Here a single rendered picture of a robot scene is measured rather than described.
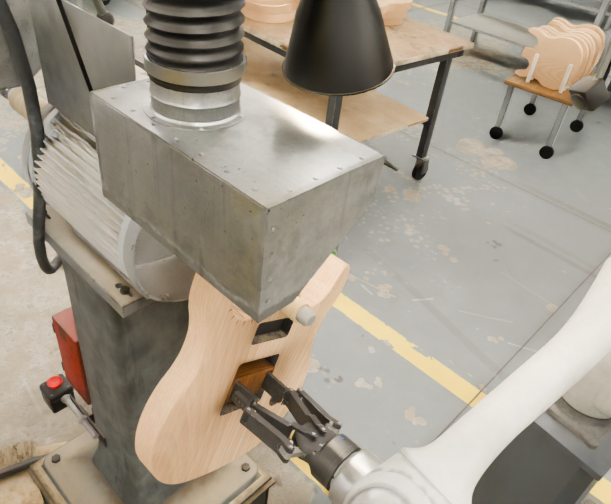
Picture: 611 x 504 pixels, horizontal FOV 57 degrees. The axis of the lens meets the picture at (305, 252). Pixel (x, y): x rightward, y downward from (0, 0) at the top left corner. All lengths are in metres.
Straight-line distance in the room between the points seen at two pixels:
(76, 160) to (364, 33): 0.54
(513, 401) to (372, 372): 1.73
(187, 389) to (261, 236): 0.36
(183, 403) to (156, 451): 0.08
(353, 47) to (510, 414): 0.45
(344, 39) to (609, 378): 1.03
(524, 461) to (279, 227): 1.24
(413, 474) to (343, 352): 1.84
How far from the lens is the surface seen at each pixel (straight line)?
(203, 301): 0.75
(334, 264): 0.97
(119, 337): 1.17
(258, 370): 0.93
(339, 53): 0.66
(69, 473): 1.80
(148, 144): 0.62
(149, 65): 0.62
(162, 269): 0.89
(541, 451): 1.60
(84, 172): 0.96
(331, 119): 2.87
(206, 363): 0.81
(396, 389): 2.39
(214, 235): 0.58
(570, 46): 4.39
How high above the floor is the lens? 1.80
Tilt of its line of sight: 38 degrees down
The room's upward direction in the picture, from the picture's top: 8 degrees clockwise
